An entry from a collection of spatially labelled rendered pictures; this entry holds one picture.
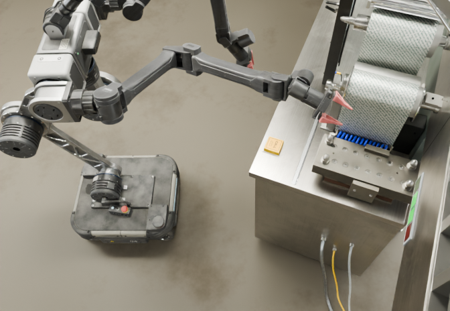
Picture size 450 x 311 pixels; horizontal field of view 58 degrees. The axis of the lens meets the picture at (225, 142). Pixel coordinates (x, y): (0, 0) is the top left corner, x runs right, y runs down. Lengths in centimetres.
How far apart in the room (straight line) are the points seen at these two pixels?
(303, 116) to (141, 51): 200
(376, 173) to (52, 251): 203
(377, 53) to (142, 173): 157
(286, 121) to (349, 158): 38
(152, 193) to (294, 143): 102
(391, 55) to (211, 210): 152
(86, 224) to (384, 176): 169
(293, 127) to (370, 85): 48
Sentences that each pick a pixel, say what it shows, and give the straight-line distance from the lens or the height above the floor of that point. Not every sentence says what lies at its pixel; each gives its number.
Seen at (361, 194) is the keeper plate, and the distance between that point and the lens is 174.
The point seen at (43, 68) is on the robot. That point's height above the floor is 153.
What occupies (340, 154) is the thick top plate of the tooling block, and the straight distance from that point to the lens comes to 172.
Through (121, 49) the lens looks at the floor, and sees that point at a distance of 370.
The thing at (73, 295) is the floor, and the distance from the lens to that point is 274.
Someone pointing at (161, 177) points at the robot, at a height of 24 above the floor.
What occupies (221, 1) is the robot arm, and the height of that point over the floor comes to 145.
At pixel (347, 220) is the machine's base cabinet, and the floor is 77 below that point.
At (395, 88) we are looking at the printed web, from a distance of 160.
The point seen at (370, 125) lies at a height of 113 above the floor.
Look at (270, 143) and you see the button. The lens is 184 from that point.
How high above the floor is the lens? 248
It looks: 58 degrees down
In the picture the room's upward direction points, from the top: 6 degrees counter-clockwise
